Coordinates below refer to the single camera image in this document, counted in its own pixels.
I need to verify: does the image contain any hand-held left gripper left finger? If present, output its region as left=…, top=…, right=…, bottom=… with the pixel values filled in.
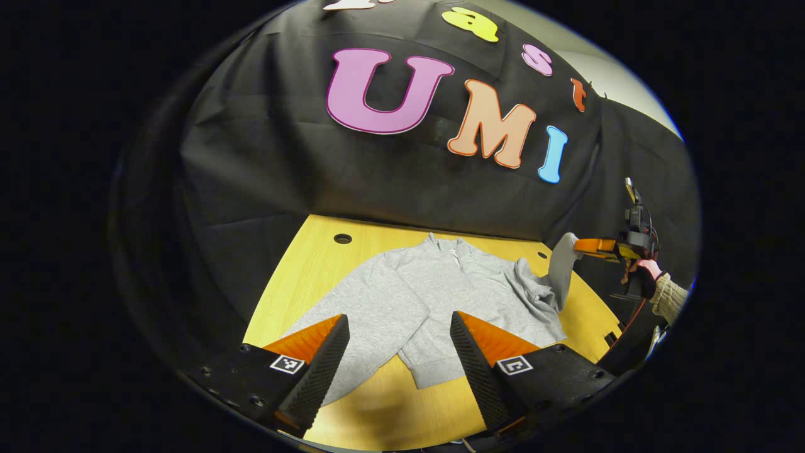
left=186, top=313, right=351, bottom=439

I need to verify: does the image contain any red gripper cable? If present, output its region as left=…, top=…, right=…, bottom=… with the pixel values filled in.
left=619, top=298, right=648, bottom=342

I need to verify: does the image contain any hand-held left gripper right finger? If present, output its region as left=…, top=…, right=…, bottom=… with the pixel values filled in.
left=450, top=310, right=620, bottom=438

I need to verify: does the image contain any grey zip-neck sweatshirt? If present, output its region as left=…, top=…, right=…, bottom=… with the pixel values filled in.
left=277, top=233, right=582, bottom=406

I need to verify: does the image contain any black backdrop cloth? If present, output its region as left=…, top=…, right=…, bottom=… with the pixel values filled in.
left=113, top=0, right=699, bottom=353

